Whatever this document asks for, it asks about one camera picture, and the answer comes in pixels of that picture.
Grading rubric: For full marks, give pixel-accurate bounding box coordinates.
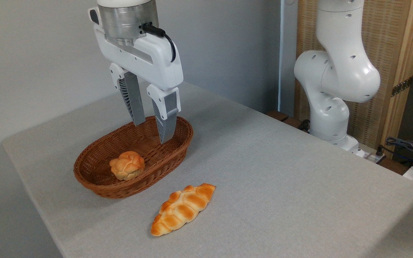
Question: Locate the woven wood-framed folding screen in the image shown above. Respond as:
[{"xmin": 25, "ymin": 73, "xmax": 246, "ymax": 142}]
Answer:
[{"xmin": 294, "ymin": 0, "xmax": 413, "ymax": 159}]

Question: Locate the brass screen hinge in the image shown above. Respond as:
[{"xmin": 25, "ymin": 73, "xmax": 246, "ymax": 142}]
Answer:
[{"xmin": 391, "ymin": 77, "xmax": 413, "ymax": 97}]

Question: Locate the long braided bread loaf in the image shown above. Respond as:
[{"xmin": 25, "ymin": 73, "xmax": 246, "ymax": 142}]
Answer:
[{"xmin": 151, "ymin": 183, "xmax": 216, "ymax": 237}]

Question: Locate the brown wicker basket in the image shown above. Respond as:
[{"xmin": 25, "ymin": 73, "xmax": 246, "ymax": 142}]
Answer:
[{"xmin": 73, "ymin": 115, "xmax": 194, "ymax": 199}]

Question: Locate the white vertical wall trim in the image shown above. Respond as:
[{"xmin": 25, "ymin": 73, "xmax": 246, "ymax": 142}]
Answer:
[{"xmin": 278, "ymin": 0, "xmax": 298, "ymax": 117}]

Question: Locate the round bread bun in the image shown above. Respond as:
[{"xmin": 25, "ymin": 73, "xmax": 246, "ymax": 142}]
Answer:
[{"xmin": 109, "ymin": 151, "xmax": 145, "ymax": 181}]

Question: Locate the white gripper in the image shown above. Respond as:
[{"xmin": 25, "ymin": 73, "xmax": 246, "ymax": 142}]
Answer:
[{"xmin": 88, "ymin": 7, "xmax": 184, "ymax": 144}]

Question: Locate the dark blue cable bundle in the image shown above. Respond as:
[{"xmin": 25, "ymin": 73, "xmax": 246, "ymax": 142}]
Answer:
[{"xmin": 378, "ymin": 136, "xmax": 413, "ymax": 169}]

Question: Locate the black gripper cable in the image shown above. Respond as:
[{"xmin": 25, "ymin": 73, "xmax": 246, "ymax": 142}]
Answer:
[{"xmin": 140, "ymin": 23, "xmax": 176, "ymax": 62}]

